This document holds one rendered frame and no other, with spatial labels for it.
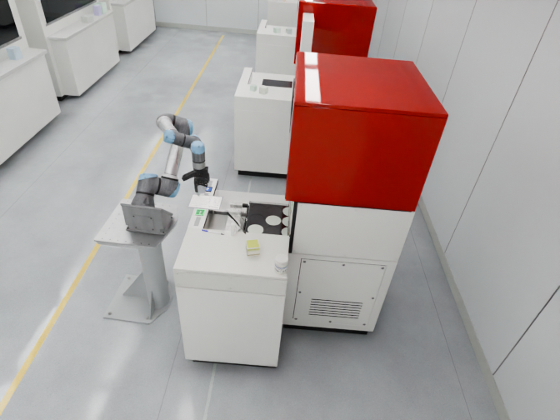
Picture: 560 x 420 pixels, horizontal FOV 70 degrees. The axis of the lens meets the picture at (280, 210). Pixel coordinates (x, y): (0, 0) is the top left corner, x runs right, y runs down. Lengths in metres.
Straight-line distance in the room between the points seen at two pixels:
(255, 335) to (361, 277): 0.78
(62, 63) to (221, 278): 5.00
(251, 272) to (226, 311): 0.36
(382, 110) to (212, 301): 1.40
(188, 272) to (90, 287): 1.51
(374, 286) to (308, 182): 0.95
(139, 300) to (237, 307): 1.18
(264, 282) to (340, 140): 0.86
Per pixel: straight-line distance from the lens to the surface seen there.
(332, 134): 2.05
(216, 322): 2.54
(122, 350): 3.17
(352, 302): 2.89
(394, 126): 2.07
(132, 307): 3.37
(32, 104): 5.79
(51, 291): 3.70
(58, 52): 6.64
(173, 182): 2.73
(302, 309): 2.94
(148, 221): 2.64
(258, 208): 2.72
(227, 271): 2.21
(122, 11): 8.50
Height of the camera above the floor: 2.58
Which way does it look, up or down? 38 degrees down
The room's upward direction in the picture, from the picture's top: 5 degrees clockwise
